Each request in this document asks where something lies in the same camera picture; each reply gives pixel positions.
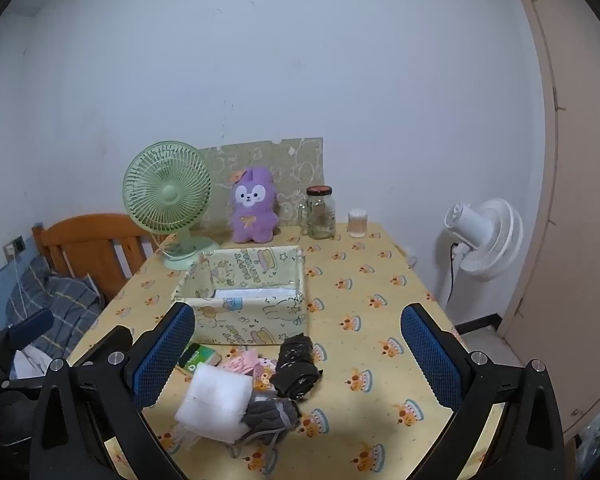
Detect green tissue pack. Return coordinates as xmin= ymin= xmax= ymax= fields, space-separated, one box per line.
xmin=178 ymin=342 xmax=221 ymax=374

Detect white towel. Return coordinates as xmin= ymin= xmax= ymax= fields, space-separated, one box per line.
xmin=175 ymin=364 xmax=252 ymax=444

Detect pink wet wipes pack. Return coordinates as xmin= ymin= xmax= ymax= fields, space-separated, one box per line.
xmin=220 ymin=350 xmax=260 ymax=375

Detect grey gloves with cord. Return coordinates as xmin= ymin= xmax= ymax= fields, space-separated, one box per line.
xmin=228 ymin=391 xmax=301 ymax=458

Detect cartoon bear tissue pack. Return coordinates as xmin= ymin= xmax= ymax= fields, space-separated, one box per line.
xmin=252 ymin=358 xmax=277 ymax=391

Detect black bag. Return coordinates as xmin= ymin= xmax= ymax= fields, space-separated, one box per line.
xmin=271 ymin=333 xmax=323 ymax=401

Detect white cloth on bed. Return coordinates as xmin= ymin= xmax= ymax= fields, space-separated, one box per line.
xmin=9 ymin=344 xmax=52 ymax=380

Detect blue plaid pillow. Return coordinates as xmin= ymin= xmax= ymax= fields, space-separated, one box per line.
xmin=6 ymin=256 xmax=105 ymax=359

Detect wooden bed headboard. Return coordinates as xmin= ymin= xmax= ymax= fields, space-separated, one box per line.
xmin=32 ymin=214 xmax=164 ymax=301

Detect yellow cake print tablecloth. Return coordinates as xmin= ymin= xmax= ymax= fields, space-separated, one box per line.
xmin=66 ymin=221 xmax=506 ymax=480

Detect patterned fabric storage box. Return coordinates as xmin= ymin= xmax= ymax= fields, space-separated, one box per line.
xmin=172 ymin=246 xmax=309 ymax=346

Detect green desk fan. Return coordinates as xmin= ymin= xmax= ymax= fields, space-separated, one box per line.
xmin=122 ymin=141 xmax=218 ymax=271

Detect white standing fan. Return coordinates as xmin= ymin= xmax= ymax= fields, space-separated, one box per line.
xmin=441 ymin=198 xmax=524 ymax=309

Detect purple plush bunny toy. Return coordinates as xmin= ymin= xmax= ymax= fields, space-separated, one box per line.
xmin=230 ymin=166 xmax=279 ymax=244

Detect cotton swab container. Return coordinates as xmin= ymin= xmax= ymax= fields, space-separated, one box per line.
xmin=347 ymin=208 xmax=368 ymax=238

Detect glass jar red lid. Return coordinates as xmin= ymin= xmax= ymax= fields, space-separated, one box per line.
xmin=298 ymin=184 xmax=336 ymax=240

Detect green cartoon patterned board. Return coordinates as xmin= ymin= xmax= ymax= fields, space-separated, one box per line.
xmin=198 ymin=138 xmax=324 ymax=230

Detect wall power socket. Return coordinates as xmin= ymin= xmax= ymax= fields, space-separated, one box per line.
xmin=3 ymin=236 xmax=27 ymax=262

